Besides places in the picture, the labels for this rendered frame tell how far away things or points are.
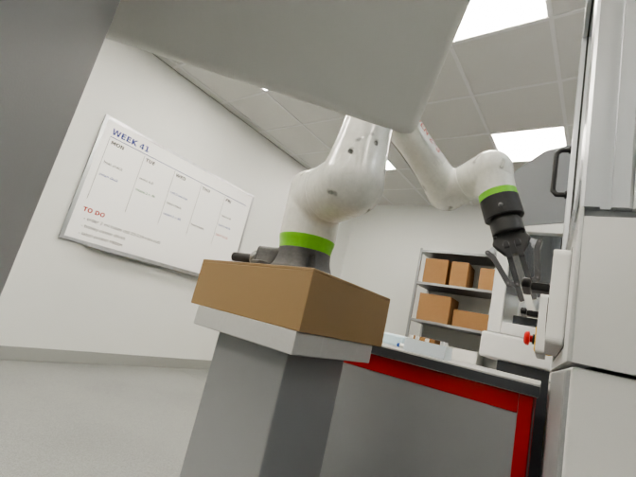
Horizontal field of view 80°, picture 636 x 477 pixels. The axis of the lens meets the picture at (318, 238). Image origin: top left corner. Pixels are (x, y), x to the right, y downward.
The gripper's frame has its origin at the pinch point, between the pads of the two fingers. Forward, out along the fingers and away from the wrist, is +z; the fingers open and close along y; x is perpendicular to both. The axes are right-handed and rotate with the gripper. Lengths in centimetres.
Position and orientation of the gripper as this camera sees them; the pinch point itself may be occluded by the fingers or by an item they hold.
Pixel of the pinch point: (528, 300)
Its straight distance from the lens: 100.4
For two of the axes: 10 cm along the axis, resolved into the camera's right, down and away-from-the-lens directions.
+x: -4.9, -3.0, -8.2
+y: -8.7, 2.5, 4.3
